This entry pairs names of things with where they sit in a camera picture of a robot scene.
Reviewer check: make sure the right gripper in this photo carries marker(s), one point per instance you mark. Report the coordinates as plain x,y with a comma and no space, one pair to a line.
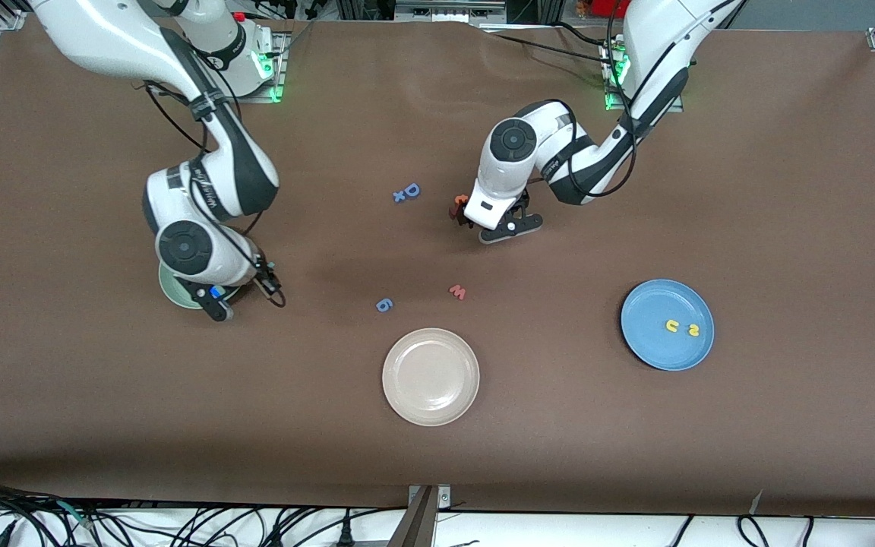
268,278

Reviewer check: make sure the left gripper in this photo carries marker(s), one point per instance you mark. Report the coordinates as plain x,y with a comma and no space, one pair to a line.
456,212

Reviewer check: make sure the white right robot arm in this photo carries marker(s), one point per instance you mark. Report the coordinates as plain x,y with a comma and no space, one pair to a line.
103,38

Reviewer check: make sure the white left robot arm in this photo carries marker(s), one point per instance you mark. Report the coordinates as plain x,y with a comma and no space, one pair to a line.
658,45

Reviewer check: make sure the dark red foam letter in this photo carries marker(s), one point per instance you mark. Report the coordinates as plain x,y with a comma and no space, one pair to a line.
453,212

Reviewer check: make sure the blue foam letter D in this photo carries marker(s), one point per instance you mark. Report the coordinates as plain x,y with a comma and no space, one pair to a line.
415,193

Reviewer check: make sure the red foam letter w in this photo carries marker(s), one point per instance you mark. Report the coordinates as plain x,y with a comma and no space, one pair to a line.
458,292

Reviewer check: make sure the pale green plate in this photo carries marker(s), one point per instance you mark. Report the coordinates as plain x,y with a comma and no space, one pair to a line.
173,292

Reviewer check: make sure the blue foam letter g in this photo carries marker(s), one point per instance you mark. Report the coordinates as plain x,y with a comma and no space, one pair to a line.
379,304

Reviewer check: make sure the beige plate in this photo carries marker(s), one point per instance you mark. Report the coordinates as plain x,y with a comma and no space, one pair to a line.
431,377

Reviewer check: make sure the silver metal box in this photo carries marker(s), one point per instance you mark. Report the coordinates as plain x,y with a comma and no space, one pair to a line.
449,11

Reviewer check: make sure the blue plate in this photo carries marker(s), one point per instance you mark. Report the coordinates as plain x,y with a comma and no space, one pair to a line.
654,346

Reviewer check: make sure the red box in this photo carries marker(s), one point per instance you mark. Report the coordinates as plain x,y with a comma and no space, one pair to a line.
601,7

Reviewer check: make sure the brown table cover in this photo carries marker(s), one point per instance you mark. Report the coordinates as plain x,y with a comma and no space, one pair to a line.
437,456

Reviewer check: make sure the aluminium profile post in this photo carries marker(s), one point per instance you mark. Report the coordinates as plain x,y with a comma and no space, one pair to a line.
418,524

